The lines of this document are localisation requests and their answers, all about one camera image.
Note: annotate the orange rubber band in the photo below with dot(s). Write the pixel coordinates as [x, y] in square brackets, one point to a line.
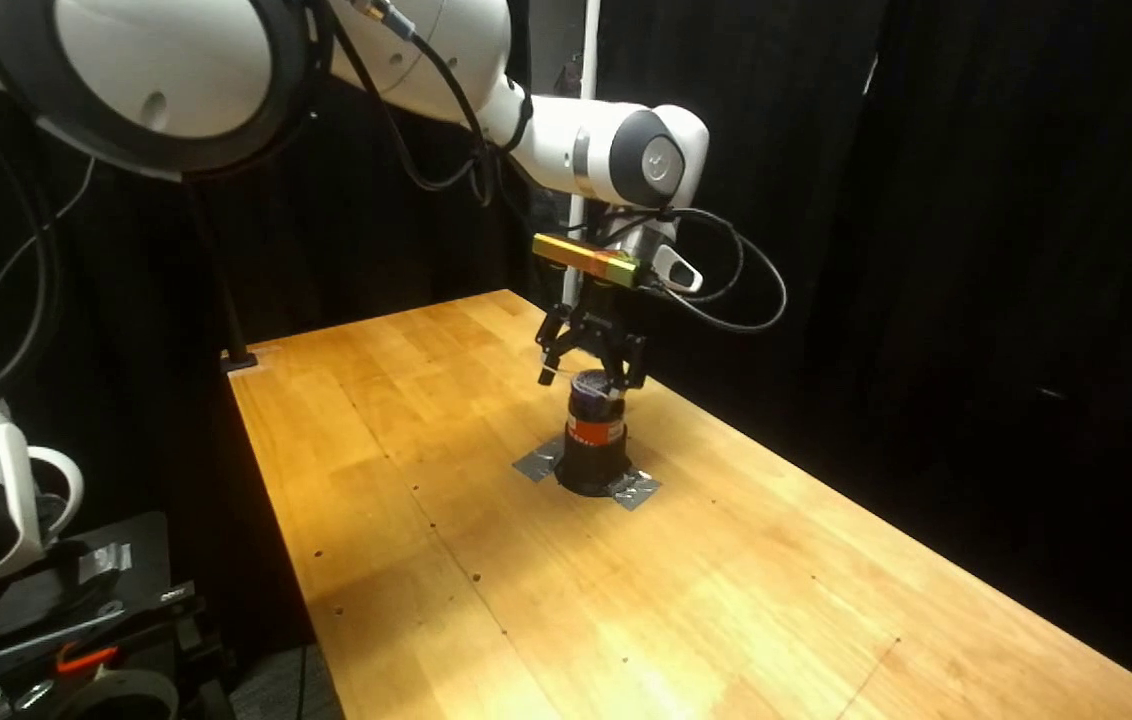
[593, 432]

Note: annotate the black curtain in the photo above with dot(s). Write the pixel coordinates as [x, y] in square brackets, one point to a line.
[988, 202]

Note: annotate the iridescent wrist camera bar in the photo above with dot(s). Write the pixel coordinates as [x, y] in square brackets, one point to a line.
[585, 256]

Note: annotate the black stand pole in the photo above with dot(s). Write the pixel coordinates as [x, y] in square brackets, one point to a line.
[227, 280]

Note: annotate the grey tape piece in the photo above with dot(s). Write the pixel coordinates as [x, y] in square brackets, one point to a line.
[537, 460]

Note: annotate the black and orange cylinder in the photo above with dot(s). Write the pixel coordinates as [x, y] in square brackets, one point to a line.
[589, 464]

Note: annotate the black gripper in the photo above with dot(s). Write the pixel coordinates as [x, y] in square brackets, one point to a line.
[600, 317]

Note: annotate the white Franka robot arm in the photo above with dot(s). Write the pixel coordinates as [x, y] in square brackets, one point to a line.
[190, 67]

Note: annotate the grey square base plate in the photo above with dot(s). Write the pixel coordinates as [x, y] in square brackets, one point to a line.
[636, 491]

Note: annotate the white vertical pole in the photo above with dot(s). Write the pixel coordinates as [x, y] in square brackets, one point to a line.
[572, 286]

